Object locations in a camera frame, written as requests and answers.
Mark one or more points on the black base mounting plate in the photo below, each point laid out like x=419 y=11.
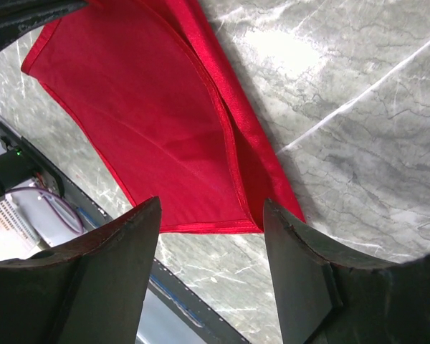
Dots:
x=171 y=312

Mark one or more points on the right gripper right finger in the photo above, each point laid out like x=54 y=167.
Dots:
x=327 y=292

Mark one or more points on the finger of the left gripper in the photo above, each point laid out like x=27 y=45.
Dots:
x=18 y=17

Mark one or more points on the red cloth napkin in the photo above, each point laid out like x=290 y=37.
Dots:
x=150 y=86

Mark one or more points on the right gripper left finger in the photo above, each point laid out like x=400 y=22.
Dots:
x=88 y=290

